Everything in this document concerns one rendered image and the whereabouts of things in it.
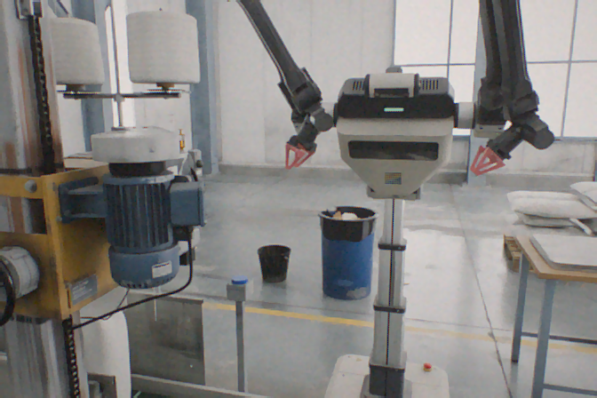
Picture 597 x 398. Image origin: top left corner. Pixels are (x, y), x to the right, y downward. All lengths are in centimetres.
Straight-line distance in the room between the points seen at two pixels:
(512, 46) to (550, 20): 822
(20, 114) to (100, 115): 621
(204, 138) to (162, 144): 906
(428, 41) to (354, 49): 137
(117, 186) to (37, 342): 40
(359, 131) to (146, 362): 129
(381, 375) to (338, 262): 164
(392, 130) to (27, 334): 115
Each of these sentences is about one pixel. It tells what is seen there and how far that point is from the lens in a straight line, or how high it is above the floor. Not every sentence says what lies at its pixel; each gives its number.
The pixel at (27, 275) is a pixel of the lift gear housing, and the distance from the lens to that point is 110.
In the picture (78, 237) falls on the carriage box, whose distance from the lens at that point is 114.
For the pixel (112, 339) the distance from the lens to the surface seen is 169.
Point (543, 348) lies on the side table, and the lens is 250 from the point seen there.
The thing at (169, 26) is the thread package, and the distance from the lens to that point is 112.
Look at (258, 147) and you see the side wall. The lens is 985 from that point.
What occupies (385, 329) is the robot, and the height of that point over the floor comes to 60.
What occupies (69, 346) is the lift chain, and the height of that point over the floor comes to 94.
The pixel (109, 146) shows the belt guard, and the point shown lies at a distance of 99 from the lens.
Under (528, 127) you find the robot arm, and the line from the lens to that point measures 137.
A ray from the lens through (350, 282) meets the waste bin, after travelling 359.
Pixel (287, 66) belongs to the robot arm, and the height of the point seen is 159.
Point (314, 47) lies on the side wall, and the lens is 952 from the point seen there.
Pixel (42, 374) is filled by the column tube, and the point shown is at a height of 89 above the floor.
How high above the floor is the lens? 148
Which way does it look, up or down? 12 degrees down
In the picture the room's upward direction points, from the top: straight up
